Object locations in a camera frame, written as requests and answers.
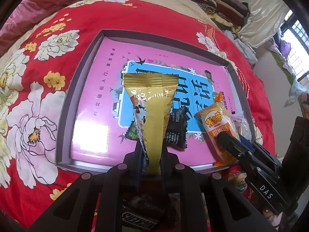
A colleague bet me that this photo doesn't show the clear plastic snack packet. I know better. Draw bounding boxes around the clear plastic snack packet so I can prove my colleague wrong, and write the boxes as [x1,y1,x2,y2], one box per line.
[230,112,251,141]

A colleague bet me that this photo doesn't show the pink quilt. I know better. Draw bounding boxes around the pink quilt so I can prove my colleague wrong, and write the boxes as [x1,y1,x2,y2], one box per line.
[0,0,107,56]

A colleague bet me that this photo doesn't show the clothes on windowsill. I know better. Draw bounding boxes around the clothes on windowsill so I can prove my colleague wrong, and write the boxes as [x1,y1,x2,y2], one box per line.
[267,29,309,97]

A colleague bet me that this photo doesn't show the red floral blanket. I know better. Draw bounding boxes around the red floral blanket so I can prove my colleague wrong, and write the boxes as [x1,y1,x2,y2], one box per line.
[0,0,276,232]

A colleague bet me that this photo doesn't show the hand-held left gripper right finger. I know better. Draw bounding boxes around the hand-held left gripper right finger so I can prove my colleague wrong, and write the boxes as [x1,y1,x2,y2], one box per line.
[162,145,278,232]

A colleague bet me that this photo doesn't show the cream shiny curtain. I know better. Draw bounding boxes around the cream shiny curtain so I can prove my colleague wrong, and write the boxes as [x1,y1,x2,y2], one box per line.
[239,0,290,49]

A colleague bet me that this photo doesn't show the black snack packet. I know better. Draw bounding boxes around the black snack packet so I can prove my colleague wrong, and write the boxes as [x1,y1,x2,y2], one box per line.
[166,106,190,149]

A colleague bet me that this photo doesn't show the gold snack packet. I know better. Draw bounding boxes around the gold snack packet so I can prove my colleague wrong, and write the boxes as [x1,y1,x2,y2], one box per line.
[123,72,179,176]

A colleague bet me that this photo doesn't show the orange yellow snack packet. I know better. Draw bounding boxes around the orange yellow snack packet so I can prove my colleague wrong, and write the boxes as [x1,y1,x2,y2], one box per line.
[194,91,242,167]

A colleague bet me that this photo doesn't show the stack of folded clothes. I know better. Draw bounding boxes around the stack of folded clothes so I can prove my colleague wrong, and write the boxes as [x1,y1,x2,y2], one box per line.
[182,0,250,27]

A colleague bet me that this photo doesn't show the pink book with blue label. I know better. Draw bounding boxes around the pink book with blue label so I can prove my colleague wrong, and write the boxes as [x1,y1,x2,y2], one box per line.
[70,37,236,167]

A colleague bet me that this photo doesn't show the barred window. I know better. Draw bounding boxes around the barred window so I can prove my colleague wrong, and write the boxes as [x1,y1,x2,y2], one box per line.
[275,10,309,83]

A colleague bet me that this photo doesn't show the orange patterned cloth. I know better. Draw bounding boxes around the orange patterned cloth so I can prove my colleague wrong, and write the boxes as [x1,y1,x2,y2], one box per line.
[298,92,309,119]

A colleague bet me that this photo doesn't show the brown chocolate bar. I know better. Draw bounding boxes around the brown chocolate bar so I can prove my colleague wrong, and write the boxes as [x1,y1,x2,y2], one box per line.
[121,194,178,232]

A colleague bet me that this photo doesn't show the dark grey shallow box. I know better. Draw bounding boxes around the dark grey shallow box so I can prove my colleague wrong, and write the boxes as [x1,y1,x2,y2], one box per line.
[55,29,257,174]

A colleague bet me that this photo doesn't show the grey cloth bundle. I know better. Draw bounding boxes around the grey cloth bundle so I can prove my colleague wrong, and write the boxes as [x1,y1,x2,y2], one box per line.
[223,30,259,64]

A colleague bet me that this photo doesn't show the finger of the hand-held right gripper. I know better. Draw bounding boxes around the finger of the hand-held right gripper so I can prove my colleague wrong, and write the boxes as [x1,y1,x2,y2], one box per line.
[217,130,260,182]
[240,135,282,172]

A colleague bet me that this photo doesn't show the green patterned snack packet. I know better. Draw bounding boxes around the green patterned snack packet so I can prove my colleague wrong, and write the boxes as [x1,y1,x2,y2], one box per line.
[126,122,140,141]

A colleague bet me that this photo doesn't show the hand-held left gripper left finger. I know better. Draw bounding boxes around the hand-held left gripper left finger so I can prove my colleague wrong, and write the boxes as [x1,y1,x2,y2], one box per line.
[29,140,148,232]

